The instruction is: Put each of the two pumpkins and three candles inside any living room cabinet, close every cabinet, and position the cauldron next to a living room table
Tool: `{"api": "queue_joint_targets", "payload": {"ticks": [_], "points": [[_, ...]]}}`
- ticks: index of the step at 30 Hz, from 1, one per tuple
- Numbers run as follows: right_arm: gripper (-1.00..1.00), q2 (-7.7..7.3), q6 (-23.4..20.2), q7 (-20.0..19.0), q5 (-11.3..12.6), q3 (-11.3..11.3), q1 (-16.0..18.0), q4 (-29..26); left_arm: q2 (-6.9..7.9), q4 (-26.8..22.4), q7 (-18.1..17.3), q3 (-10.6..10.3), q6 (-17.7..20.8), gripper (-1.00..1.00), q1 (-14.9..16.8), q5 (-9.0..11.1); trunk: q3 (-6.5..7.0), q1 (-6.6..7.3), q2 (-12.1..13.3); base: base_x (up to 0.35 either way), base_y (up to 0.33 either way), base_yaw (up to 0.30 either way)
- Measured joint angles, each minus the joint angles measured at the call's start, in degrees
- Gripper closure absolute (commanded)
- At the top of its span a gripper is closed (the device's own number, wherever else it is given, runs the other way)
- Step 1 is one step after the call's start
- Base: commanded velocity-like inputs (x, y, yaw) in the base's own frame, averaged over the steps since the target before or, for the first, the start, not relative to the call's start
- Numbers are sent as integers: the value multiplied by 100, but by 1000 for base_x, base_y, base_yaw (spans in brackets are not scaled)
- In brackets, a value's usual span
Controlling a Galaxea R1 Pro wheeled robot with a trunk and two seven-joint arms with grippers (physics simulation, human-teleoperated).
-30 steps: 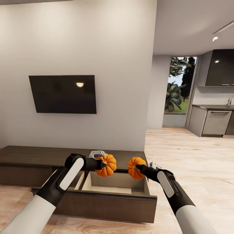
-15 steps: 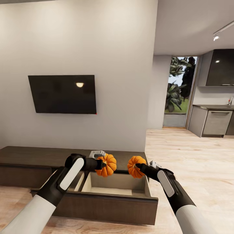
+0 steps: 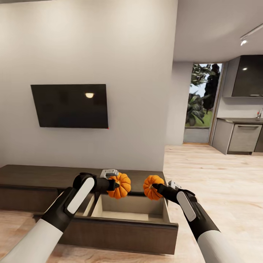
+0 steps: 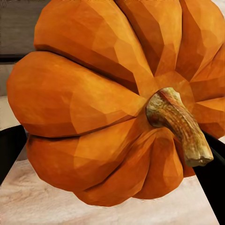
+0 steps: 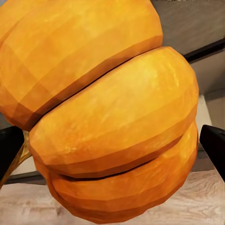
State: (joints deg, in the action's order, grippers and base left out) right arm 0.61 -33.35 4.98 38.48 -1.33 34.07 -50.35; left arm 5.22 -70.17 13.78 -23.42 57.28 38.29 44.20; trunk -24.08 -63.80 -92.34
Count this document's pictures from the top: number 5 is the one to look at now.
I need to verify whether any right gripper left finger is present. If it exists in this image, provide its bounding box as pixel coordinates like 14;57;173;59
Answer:
0;126;24;181

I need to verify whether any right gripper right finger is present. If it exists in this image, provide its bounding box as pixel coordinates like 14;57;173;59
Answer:
199;125;225;182

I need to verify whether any pumpkin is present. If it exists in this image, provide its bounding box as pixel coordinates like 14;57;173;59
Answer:
0;0;199;225

